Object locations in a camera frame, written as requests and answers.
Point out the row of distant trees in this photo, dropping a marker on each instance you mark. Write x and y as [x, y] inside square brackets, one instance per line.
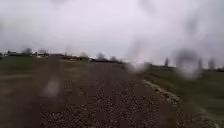
[100, 56]

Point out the brown gravel dirt track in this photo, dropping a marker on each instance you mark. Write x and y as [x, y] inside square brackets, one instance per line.
[100, 100]

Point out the green grass field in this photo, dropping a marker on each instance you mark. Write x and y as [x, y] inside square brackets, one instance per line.
[200, 90]
[20, 65]

